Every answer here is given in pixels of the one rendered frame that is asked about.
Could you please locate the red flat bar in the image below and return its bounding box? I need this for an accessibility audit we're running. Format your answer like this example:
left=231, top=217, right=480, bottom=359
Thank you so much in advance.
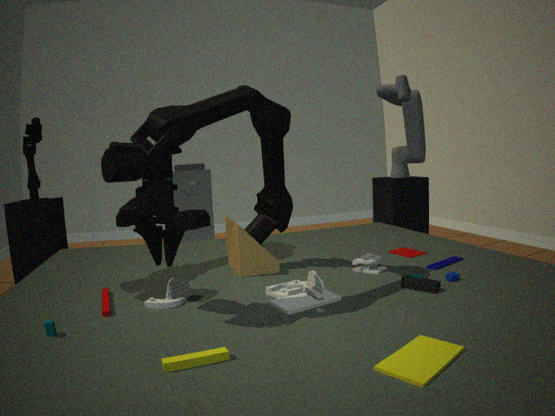
left=102, top=288, right=111, bottom=316

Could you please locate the yellow rectangular bar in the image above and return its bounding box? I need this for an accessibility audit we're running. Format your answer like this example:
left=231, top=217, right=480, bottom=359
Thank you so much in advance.
left=161, top=347, right=230, bottom=372

